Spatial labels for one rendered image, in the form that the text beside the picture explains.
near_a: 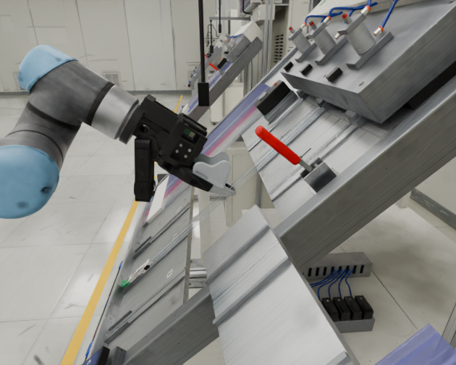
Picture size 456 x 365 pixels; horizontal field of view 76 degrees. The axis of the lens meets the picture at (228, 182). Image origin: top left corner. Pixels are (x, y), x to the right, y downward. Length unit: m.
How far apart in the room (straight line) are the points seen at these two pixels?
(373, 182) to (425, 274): 0.66
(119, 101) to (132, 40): 8.81
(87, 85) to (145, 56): 8.74
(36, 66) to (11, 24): 9.84
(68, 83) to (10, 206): 0.19
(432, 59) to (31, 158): 0.42
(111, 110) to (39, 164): 0.15
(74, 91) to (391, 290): 0.81
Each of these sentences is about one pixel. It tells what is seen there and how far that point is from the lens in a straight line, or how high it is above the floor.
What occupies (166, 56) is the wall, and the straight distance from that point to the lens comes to 9.13.
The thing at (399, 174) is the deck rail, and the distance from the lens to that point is 0.35.
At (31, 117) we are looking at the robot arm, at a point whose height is 1.09.
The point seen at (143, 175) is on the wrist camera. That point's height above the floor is 0.98.
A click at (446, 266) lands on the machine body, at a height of 0.62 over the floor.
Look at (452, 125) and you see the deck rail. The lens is 0.37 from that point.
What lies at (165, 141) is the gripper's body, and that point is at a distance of 0.49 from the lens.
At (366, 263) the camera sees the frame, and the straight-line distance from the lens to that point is 0.87.
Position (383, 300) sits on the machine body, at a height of 0.62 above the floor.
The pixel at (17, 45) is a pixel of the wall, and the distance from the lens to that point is 10.32.
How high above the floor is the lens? 1.17
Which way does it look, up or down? 24 degrees down
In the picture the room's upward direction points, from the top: straight up
